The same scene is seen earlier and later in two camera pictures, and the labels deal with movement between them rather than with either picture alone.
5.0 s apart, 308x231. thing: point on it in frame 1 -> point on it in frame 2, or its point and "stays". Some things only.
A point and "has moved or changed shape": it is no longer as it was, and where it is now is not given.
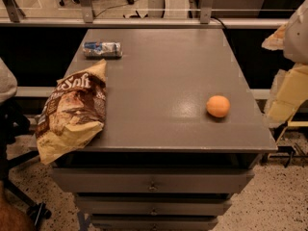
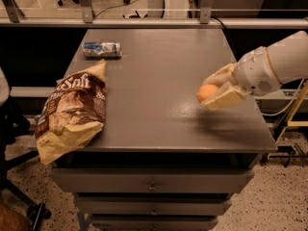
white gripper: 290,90 -> 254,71
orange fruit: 218,106 has moved or changed shape
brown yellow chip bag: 73,113 stays
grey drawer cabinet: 183,133 stays
